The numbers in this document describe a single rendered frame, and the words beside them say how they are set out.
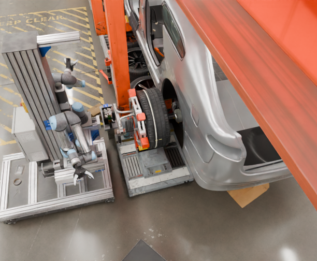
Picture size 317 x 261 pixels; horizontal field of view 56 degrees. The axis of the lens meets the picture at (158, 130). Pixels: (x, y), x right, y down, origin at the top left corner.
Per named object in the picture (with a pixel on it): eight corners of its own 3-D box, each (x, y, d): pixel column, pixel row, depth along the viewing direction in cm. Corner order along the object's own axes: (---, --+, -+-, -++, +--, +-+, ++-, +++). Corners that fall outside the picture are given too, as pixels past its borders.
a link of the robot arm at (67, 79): (73, 72, 284) (85, 78, 333) (61, 72, 284) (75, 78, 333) (73, 84, 285) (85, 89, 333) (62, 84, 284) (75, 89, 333)
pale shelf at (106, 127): (118, 128, 379) (117, 127, 377) (104, 131, 376) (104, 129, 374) (112, 105, 406) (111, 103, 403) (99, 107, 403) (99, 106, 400)
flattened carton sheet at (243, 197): (273, 186, 377) (274, 184, 374) (241, 208, 357) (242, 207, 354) (255, 169, 393) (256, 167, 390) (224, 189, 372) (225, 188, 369)
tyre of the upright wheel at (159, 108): (164, 150, 359) (174, 135, 296) (146, 154, 355) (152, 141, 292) (151, 100, 375) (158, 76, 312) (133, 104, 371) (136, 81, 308)
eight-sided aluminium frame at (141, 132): (146, 154, 335) (145, 121, 293) (141, 155, 334) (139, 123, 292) (135, 119, 369) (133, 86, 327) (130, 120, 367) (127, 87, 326)
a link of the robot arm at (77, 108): (84, 117, 324) (82, 109, 313) (71, 117, 324) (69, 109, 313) (86, 110, 331) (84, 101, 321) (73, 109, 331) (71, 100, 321)
